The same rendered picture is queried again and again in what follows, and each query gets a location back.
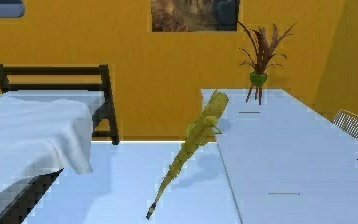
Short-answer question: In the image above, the dark table under cloth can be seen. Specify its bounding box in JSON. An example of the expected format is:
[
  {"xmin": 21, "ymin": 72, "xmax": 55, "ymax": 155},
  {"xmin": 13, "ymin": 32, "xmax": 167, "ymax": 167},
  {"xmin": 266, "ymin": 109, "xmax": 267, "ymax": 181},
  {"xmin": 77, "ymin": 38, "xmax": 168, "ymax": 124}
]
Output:
[{"xmin": 0, "ymin": 168, "xmax": 65, "ymax": 224}]

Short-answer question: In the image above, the grey blue wall fixture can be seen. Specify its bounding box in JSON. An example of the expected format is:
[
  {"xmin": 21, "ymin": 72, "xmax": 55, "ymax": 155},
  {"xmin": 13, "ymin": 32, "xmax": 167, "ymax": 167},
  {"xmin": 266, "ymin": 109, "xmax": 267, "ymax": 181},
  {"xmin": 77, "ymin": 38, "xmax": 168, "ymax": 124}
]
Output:
[{"xmin": 0, "ymin": 0, "xmax": 26, "ymax": 19}]

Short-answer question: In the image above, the white tablecloth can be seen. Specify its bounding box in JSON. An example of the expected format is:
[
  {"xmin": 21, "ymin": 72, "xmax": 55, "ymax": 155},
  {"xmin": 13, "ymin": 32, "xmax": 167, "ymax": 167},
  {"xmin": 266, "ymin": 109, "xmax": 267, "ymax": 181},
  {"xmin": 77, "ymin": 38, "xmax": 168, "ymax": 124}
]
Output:
[{"xmin": 0, "ymin": 90, "xmax": 106, "ymax": 201}]

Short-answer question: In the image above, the white dining table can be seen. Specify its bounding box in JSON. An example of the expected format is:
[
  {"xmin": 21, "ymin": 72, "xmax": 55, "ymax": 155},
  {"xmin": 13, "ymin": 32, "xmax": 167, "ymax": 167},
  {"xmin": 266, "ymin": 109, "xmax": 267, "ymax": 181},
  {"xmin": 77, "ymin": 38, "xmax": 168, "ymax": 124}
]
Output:
[{"xmin": 200, "ymin": 87, "xmax": 358, "ymax": 224}]

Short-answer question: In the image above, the red plant in green pot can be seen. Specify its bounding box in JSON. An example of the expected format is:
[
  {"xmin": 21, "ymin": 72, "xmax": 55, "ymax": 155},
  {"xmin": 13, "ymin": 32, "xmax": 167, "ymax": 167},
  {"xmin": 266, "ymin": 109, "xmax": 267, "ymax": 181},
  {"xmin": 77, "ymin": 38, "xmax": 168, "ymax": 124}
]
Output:
[{"xmin": 237, "ymin": 20, "xmax": 297, "ymax": 106}]

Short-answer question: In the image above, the framed brown wall picture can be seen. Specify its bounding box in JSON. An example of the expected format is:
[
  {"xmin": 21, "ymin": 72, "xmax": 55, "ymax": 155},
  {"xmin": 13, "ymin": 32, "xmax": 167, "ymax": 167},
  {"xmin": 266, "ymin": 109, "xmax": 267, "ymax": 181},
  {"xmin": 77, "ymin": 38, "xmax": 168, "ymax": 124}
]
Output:
[{"xmin": 150, "ymin": 0, "xmax": 241, "ymax": 33}]

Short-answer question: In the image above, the yellow green lizard toy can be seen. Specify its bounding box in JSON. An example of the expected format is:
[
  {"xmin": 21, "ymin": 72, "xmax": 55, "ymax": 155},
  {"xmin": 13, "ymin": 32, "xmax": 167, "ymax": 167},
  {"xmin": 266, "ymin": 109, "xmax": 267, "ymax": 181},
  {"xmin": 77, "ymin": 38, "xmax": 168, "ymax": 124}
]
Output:
[{"xmin": 145, "ymin": 89, "xmax": 230, "ymax": 221}]

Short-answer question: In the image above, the dark wooden chair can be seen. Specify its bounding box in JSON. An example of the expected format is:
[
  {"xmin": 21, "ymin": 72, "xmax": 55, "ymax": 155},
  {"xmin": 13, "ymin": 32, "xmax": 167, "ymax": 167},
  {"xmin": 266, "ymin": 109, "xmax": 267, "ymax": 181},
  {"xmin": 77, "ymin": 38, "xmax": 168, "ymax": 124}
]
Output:
[{"xmin": 0, "ymin": 63, "xmax": 121, "ymax": 146}]

